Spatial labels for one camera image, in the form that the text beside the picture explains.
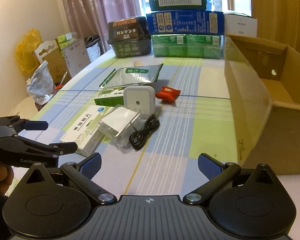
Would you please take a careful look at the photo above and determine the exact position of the white medicine box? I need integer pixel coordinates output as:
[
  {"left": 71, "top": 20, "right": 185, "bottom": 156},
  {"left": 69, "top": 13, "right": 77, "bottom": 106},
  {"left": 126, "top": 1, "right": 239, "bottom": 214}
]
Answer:
[{"left": 60, "top": 105, "right": 113, "bottom": 157}]

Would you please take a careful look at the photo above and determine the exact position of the black instant noodle bowl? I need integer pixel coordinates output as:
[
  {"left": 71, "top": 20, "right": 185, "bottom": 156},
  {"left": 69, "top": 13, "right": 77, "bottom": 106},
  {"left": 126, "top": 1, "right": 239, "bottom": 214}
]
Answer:
[{"left": 108, "top": 16, "right": 152, "bottom": 58}]

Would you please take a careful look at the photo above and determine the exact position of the white square night light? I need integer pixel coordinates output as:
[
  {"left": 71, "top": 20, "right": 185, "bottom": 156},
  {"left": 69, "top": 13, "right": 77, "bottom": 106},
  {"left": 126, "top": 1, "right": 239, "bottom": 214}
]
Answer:
[{"left": 123, "top": 85, "right": 155, "bottom": 116}]

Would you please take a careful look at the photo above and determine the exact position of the pink curtain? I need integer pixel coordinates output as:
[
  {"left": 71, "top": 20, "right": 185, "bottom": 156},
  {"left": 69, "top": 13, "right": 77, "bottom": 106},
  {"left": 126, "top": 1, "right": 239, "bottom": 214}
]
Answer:
[{"left": 62, "top": 0, "right": 143, "bottom": 53}]

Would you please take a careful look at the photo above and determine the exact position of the person's left hand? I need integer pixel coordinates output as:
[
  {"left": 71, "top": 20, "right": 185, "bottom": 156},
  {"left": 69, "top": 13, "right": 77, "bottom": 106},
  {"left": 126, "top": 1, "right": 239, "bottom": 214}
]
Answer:
[{"left": 0, "top": 165, "right": 14, "bottom": 196}]

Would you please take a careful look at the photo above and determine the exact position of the blue milk carton box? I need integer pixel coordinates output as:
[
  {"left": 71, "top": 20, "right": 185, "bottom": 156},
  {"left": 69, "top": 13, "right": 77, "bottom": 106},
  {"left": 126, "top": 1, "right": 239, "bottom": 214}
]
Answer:
[{"left": 146, "top": 10, "right": 224, "bottom": 35}]

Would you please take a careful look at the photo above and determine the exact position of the black usb cable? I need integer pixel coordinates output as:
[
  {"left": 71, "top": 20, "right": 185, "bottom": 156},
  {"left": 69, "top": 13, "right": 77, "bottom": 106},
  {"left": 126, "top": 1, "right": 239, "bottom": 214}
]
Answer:
[{"left": 129, "top": 113, "right": 161, "bottom": 151}]

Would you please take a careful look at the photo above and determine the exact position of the brown cardboard box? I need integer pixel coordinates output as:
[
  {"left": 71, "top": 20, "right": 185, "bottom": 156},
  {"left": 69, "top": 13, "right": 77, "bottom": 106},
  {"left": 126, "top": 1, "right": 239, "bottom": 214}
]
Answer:
[{"left": 224, "top": 35, "right": 300, "bottom": 175}]

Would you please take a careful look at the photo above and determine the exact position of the green drink carton pack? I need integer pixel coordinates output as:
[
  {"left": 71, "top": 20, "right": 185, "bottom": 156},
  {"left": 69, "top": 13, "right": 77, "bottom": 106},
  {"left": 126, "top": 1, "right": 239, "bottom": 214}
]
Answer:
[{"left": 151, "top": 34, "right": 223, "bottom": 59}]

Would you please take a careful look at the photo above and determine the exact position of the white box behind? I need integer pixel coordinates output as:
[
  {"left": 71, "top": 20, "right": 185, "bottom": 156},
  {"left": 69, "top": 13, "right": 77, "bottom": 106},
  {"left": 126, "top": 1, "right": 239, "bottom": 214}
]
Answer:
[{"left": 224, "top": 14, "right": 258, "bottom": 37}]

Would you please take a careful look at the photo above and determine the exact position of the checkered tablecloth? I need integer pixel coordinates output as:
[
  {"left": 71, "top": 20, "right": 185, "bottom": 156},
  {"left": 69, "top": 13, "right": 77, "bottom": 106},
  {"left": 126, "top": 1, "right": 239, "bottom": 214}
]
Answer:
[{"left": 5, "top": 48, "right": 300, "bottom": 205}]

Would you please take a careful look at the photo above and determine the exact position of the white charger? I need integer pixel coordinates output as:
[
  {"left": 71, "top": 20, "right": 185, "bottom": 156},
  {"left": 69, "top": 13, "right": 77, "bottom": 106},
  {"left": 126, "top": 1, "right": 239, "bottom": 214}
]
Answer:
[{"left": 98, "top": 105, "right": 141, "bottom": 147}]

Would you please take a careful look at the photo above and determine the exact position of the silver green tea pouch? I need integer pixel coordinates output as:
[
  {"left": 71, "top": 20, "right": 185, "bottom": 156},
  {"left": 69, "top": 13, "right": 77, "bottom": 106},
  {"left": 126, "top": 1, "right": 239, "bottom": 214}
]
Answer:
[{"left": 99, "top": 63, "right": 164, "bottom": 89}]

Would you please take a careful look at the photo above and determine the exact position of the cardboard packaging by wall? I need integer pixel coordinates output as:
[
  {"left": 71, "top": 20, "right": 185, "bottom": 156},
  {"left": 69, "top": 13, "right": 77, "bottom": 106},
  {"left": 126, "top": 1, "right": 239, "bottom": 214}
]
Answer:
[{"left": 33, "top": 32, "right": 90, "bottom": 85}]

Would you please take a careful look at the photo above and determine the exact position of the silver plastic bag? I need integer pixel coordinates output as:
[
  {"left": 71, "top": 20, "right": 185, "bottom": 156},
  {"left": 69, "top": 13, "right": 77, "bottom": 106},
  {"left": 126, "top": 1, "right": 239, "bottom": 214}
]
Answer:
[{"left": 26, "top": 61, "right": 55, "bottom": 105}]

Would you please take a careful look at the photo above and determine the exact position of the yellow plastic bag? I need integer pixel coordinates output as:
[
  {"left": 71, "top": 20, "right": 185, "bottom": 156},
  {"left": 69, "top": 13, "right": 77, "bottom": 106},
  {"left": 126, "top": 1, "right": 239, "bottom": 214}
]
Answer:
[{"left": 15, "top": 29, "right": 42, "bottom": 75}]

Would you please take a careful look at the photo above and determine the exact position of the small green box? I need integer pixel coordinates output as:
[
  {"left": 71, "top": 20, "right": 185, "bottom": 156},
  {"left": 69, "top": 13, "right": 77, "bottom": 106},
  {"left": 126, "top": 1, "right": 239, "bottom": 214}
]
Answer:
[{"left": 94, "top": 87, "right": 125, "bottom": 107}]

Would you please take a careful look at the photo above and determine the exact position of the red snack packet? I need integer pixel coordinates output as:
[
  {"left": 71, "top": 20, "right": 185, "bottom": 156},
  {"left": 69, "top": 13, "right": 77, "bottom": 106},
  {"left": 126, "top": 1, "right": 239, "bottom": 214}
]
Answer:
[{"left": 155, "top": 86, "right": 181, "bottom": 103}]

